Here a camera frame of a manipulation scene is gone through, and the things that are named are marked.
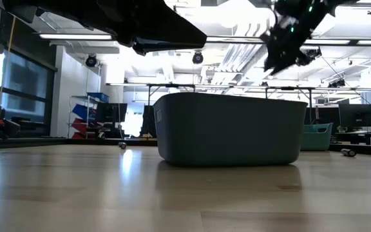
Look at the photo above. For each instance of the black computer monitor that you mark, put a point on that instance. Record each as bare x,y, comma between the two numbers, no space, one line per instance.
148,119
111,112
325,114
356,115

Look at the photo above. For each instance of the green plastic bin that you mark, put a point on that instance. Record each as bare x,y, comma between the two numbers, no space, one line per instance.
317,138

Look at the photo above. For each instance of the dark office desk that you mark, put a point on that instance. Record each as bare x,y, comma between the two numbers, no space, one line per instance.
359,137

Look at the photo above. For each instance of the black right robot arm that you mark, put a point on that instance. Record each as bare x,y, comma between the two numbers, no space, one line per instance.
337,4

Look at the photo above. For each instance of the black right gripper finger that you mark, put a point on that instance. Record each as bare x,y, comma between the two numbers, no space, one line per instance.
282,54

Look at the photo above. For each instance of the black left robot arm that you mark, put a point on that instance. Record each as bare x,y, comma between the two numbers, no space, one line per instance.
37,8

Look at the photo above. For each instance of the black workbench equipment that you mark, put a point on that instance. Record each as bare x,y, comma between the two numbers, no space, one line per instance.
10,129

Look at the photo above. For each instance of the black copper-top battery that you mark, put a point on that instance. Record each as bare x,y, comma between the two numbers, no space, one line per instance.
122,145
348,152

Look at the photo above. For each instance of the black ceiling spotlight cluster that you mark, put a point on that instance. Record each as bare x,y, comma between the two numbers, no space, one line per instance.
337,83
311,56

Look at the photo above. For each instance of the long black table frame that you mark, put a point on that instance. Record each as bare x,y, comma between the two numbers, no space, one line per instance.
172,85

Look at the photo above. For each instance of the dark teal plastic bin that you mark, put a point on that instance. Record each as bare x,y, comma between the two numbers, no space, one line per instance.
230,129

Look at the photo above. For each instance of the red tilted shelf bin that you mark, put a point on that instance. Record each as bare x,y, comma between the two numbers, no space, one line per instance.
80,129

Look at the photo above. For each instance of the blue tilted shelf bin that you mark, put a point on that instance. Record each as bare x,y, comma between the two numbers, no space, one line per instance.
82,112

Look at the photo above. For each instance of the black aluminium table frame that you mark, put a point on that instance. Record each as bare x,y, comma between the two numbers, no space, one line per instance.
43,141

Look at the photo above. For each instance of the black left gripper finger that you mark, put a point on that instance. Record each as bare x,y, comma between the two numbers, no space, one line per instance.
172,35

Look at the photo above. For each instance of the blue storage bin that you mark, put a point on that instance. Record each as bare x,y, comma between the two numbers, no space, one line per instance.
98,97

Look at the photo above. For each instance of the round black ceiling camera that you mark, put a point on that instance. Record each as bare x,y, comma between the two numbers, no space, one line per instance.
91,61
197,58

